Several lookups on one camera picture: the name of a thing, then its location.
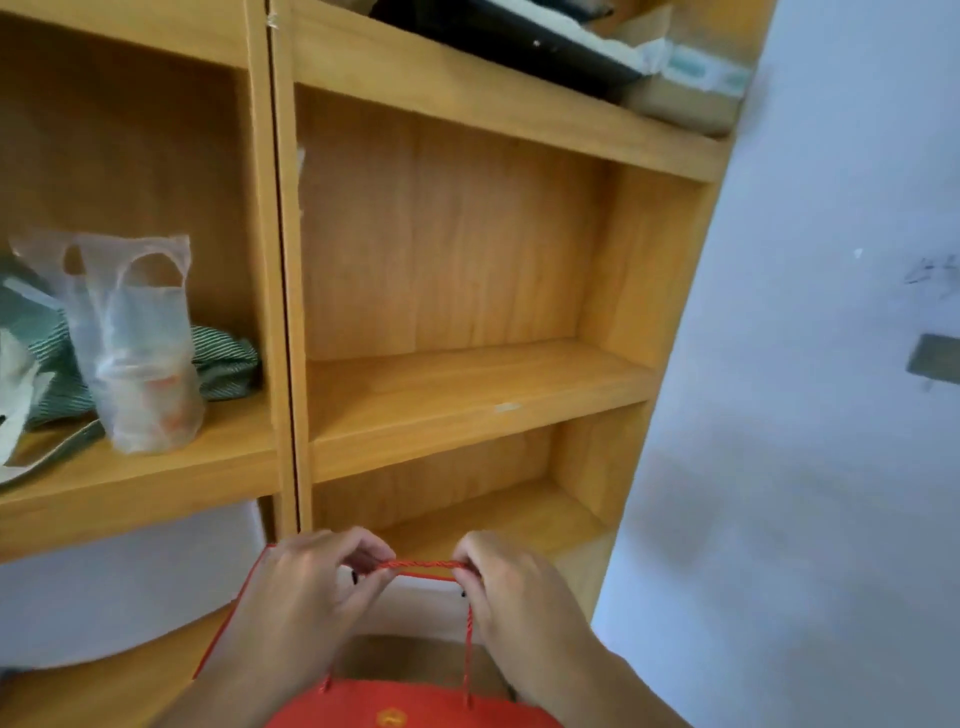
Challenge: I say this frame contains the person's left hand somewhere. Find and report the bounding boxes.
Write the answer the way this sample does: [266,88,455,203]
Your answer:
[222,527,399,685]

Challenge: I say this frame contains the person's right hand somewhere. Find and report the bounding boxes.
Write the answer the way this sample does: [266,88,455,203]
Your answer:
[450,531,606,706]

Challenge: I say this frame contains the red paper gift bag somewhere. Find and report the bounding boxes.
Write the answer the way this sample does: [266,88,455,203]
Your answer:
[193,543,565,728]

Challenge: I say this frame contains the person's right forearm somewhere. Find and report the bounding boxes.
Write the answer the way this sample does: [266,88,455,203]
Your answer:
[517,643,693,728]

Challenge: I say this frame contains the person's left forearm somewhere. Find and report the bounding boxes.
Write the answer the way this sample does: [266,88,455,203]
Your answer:
[150,651,316,728]

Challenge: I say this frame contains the wooden shelf unit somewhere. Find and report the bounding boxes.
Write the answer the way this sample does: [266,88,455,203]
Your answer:
[268,0,777,624]
[0,0,301,728]

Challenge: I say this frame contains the large white round object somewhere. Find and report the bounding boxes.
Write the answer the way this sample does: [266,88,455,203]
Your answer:
[0,498,267,671]

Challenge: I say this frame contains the green striped cloth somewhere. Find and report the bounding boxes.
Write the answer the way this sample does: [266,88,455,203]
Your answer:
[0,258,261,432]

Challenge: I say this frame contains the clear plastic bag with cup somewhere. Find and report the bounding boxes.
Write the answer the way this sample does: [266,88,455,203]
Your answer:
[9,232,207,456]

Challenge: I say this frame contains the white crumpled paper bag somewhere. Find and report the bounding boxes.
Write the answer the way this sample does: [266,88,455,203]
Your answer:
[0,326,106,489]

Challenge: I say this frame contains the cardboard box with white wrap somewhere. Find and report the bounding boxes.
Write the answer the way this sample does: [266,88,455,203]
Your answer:
[592,3,755,138]

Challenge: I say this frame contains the black flat tray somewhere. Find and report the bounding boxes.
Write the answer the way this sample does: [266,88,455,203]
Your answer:
[369,0,648,105]

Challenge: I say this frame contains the grey wall fixture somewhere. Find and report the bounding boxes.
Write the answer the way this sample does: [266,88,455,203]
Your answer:
[905,333,960,391]

